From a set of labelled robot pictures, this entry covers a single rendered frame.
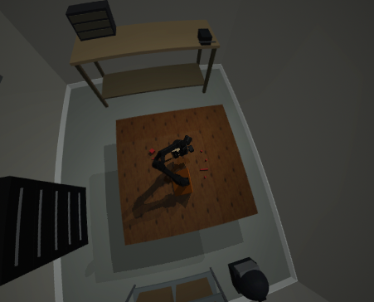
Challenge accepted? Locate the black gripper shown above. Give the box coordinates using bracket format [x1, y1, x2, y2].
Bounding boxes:
[172, 145, 194, 158]

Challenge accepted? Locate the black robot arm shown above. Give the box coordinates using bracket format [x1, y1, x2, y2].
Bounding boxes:
[152, 135, 192, 188]

